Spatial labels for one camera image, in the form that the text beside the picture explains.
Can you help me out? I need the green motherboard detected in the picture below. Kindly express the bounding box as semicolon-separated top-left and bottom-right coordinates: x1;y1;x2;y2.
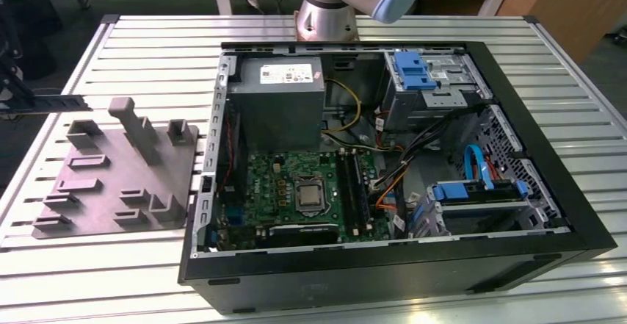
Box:
218;149;393;251

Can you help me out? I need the yellow wire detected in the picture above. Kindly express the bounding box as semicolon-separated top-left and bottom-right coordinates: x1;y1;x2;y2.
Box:
325;77;363;133

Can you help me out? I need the grey power supply unit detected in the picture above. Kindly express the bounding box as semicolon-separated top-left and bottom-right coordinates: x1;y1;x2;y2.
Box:
229;57;327;152

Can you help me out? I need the black office chair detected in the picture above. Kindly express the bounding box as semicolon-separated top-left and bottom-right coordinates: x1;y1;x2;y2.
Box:
0;0;65;81

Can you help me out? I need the metal drive cage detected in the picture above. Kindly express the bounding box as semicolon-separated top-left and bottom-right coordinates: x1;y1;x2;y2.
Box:
382;50;494;132

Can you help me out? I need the grey parts rack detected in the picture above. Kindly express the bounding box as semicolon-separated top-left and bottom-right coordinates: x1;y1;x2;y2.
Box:
30;97;202;240

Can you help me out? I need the metal disk bay cage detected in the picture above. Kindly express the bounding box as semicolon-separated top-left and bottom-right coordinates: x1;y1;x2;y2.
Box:
409;197;559;239

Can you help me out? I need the orange wire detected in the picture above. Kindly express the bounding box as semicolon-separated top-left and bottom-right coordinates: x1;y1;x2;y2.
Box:
375;187;401;211

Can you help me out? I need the hard disk in blue carrier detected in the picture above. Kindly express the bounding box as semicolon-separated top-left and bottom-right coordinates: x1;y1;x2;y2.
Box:
430;179;530;206

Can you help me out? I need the black graphics card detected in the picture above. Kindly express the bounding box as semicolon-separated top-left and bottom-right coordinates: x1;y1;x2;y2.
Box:
267;220;342;248

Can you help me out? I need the blue data cable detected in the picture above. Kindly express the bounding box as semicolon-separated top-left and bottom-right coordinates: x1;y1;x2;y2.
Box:
463;143;497;191

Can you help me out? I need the wooden cabinet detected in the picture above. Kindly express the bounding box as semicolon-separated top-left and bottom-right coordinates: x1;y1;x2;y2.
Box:
531;0;627;64

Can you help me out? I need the blue drive latch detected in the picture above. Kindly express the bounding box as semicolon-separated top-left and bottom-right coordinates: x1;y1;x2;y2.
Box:
394;51;438;92

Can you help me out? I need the black wire bundle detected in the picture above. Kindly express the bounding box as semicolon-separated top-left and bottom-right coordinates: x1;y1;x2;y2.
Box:
399;109;474;167

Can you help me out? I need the silver CPU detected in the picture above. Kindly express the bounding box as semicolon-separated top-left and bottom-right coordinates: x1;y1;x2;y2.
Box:
294;183;326;209

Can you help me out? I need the black open PC case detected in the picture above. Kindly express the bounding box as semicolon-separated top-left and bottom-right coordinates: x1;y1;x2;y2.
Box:
177;40;618;316

